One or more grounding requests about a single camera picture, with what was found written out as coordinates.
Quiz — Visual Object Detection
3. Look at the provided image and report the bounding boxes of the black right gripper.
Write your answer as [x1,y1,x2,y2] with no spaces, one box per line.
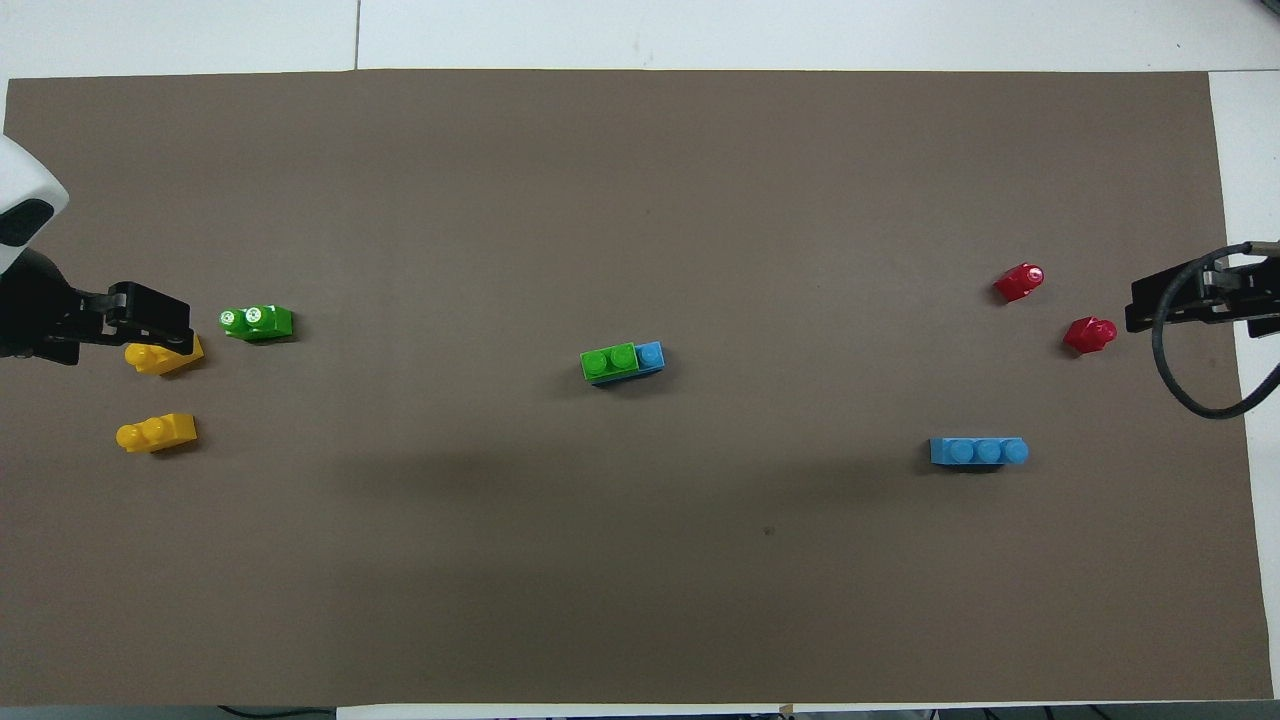
[1125,255,1280,336]

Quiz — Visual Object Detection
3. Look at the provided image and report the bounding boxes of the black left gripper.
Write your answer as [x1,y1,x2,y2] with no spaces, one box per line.
[0,248,196,366]

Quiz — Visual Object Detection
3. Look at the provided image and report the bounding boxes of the green two-stud toy brick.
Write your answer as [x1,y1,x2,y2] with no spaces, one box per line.
[219,305,295,343]
[580,343,641,381]

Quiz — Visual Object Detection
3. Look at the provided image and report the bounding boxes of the blue three-stud toy brick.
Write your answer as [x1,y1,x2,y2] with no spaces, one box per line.
[585,340,666,386]
[930,437,1031,469]

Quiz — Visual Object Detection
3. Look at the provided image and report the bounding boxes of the yellow two-stud toy brick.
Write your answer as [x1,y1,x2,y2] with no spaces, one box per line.
[115,413,198,454]
[124,335,206,376]

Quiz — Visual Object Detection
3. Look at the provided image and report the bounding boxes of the red one-stud toy brick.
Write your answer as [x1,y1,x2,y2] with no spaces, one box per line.
[1062,317,1118,355]
[994,263,1046,303]

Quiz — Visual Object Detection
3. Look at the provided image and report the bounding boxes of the brown table mat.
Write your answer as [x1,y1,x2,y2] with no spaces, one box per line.
[0,68,1280,706]

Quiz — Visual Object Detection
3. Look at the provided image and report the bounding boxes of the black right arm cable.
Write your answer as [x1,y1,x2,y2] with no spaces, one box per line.
[1150,240,1280,421]

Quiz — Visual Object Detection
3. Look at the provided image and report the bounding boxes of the thin black floor cable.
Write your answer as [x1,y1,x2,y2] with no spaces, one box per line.
[215,704,336,720]

